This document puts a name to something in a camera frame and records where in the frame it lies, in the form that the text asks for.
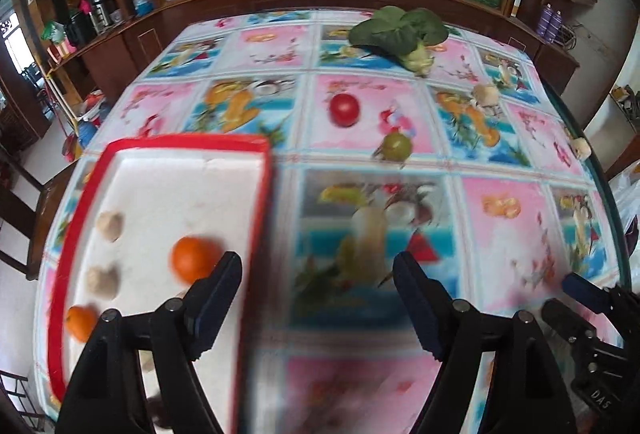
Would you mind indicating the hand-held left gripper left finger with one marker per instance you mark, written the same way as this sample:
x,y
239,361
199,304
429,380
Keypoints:
x,y
215,309

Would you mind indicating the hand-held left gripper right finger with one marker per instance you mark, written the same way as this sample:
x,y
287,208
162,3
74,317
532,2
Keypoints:
x,y
420,309

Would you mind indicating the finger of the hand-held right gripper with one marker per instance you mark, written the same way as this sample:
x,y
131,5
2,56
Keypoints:
x,y
564,318
582,286

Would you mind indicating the orange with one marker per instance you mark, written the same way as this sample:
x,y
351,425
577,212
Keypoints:
x,y
192,259
80,321

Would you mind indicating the beige food chunk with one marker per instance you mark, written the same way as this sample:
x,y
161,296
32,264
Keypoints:
x,y
110,226
580,147
102,282
146,360
486,94

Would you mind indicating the dark purple round fruit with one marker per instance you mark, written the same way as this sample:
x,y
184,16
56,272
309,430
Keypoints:
x,y
159,414

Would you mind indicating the red tray with white inside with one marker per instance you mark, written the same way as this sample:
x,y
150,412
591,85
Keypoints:
x,y
165,194

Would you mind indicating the white plastic bag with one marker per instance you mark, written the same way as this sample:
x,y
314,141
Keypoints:
x,y
630,196

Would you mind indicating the green round fruit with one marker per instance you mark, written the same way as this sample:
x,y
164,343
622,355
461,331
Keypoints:
x,y
397,146

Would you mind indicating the fruit-print pink blue tablecloth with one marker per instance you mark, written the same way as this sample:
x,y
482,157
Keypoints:
x,y
350,148

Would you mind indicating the shoes on shelf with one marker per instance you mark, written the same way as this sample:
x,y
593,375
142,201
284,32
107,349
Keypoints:
x,y
627,99

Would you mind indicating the dark wooden chair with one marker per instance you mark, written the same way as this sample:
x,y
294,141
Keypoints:
x,y
47,209

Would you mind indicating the red tomato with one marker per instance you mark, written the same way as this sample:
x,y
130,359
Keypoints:
x,y
345,108

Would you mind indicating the red and blue buckets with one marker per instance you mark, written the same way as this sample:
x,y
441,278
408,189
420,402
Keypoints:
x,y
89,123

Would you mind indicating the purple spray bottle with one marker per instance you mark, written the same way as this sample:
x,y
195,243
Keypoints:
x,y
544,21
556,27

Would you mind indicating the green leafy vegetable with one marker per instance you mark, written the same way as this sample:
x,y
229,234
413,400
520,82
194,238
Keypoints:
x,y
395,28

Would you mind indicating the green packet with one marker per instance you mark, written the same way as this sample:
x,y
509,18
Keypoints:
x,y
52,32

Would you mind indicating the silver thermos flask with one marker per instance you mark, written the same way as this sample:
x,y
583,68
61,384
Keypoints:
x,y
101,8

